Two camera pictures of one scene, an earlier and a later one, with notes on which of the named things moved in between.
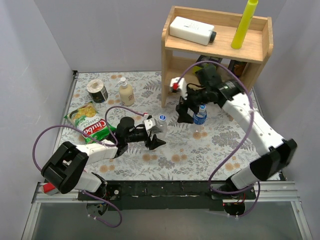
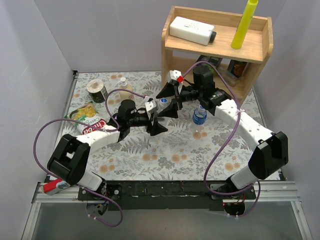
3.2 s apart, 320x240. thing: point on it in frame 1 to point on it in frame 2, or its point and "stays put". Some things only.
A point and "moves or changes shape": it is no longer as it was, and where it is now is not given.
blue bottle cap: [162, 117] moves or changes shape
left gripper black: [147, 136] to [152, 120]
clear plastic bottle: [162, 127] moves or changes shape
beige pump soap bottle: [126, 92] stays put
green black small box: [201, 58] stays put
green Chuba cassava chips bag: [87, 118] stays put
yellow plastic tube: [246, 21] stays put
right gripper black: [186, 103] to [178, 96]
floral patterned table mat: [213, 145] stays put
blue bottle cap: [202, 106] stays put
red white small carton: [49, 189] stays put
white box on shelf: [192, 30] stays put
